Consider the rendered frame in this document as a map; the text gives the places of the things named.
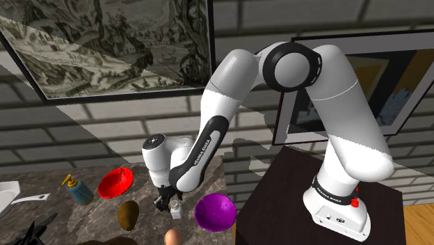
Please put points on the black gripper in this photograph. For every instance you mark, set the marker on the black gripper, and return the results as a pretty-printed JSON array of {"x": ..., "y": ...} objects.
[{"x": 165, "y": 195}]

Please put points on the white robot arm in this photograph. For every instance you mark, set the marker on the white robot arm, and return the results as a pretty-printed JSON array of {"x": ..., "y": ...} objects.
[{"x": 342, "y": 112}]

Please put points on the white salt shaker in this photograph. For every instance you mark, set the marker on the white salt shaker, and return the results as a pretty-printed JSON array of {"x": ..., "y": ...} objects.
[{"x": 176, "y": 211}]

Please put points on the brown potato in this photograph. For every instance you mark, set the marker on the brown potato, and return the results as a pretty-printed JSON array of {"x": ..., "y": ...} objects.
[{"x": 127, "y": 215}]

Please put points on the brown egg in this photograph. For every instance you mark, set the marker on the brown egg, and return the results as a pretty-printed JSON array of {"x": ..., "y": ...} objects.
[{"x": 173, "y": 238}]

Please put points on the red bowl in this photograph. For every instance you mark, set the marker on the red bowl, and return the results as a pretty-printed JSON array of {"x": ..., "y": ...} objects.
[{"x": 114, "y": 185}]

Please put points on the purple bowl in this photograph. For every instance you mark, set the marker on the purple bowl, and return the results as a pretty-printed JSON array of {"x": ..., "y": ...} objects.
[{"x": 214, "y": 214}]

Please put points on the dark brown rounded object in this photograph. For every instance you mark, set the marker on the dark brown rounded object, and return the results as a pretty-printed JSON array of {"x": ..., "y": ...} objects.
[{"x": 108, "y": 241}]

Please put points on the teal soap bottle, yellow pump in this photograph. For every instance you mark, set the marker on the teal soap bottle, yellow pump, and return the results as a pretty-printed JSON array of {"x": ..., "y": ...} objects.
[{"x": 80, "y": 193}]

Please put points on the dark robot stand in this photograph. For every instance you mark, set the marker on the dark robot stand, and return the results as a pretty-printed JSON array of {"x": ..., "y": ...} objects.
[{"x": 271, "y": 210}]

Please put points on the black angular object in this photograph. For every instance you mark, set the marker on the black angular object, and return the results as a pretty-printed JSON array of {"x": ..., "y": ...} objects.
[{"x": 30, "y": 234}]

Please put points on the framed landscape wall picture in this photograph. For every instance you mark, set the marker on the framed landscape wall picture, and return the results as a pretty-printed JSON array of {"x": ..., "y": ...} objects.
[{"x": 101, "y": 44}]

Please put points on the framed abstract wall picture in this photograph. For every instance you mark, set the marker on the framed abstract wall picture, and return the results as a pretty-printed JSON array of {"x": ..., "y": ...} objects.
[{"x": 390, "y": 84}]

